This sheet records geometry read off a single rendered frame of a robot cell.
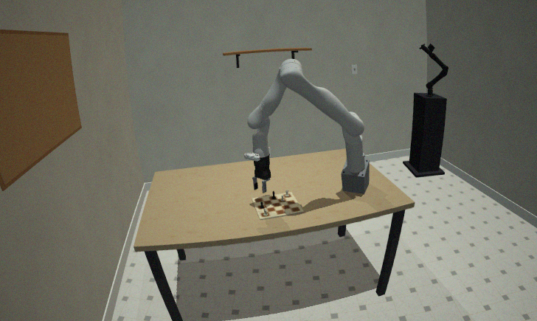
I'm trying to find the brown and cream chessboard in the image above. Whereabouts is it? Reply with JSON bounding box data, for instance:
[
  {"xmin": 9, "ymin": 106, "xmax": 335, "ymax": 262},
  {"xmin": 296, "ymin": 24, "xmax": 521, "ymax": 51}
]
[{"xmin": 252, "ymin": 192, "xmax": 304, "ymax": 220}]

